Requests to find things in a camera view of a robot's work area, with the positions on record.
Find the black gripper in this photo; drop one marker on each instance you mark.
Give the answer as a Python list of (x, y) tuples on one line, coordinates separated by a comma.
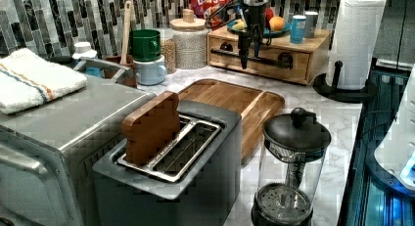
[(255, 24)]

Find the wooden drawer box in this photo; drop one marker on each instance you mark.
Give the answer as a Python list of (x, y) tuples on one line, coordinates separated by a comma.
[(310, 57)]

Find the black drawer handle bar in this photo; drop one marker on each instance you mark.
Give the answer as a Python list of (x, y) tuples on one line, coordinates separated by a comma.
[(284, 60)]

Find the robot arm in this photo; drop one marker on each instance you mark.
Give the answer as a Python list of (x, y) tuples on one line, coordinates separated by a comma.
[(251, 3)]

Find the yellow fruit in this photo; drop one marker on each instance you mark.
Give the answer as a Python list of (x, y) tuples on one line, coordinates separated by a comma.
[(239, 25)]

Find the blue plate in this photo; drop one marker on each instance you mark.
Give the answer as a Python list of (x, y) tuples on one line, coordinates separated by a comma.
[(267, 32)]

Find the orange fruit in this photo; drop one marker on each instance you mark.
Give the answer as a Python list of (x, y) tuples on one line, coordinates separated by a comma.
[(277, 24)]

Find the red apple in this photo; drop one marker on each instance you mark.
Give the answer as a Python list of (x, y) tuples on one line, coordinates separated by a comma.
[(268, 16)]

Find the blue can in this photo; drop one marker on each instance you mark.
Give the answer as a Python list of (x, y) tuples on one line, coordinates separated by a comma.
[(297, 29)]

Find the cereal box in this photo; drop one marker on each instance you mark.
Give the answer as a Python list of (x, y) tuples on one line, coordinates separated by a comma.
[(204, 8)]

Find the glass jar with wooden lid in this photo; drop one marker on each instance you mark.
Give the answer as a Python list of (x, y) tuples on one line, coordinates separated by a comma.
[(191, 40)]

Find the grey can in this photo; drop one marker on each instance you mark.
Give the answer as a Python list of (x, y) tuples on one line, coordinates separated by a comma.
[(310, 24)]

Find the wooden cutting board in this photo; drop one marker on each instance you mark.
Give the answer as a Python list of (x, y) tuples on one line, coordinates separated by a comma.
[(254, 105)]

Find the glass jar of grains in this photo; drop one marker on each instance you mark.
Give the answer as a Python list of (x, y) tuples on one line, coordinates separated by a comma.
[(168, 49)]

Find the black paper towel holder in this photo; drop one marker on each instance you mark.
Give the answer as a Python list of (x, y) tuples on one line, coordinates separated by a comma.
[(334, 92)]

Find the green mug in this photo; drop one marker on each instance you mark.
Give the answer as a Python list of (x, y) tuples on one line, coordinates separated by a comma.
[(145, 45)]

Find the light blue mug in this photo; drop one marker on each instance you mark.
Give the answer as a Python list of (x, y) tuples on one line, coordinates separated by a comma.
[(151, 73)]

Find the white paper towel roll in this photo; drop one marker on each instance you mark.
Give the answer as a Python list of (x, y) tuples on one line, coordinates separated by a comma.
[(355, 36)]

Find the glass french press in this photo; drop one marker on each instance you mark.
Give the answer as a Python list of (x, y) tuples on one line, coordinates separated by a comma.
[(291, 159)]

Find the wooden spatula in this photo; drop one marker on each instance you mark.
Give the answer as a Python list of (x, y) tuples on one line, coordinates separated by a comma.
[(126, 29)]

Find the wooden toast slice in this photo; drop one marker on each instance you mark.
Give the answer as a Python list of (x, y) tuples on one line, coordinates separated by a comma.
[(151, 127)]

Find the grey toaster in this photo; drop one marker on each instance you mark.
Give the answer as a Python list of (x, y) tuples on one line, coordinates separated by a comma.
[(193, 181)]

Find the white plastic bottle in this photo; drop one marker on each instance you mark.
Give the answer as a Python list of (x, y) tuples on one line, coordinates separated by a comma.
[(84, 49)]

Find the striped white towel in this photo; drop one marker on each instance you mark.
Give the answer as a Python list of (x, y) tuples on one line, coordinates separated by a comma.
[(27, 81)]

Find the stainless toaster oven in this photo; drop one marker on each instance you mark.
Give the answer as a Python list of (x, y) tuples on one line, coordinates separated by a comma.
[(47, 153)]

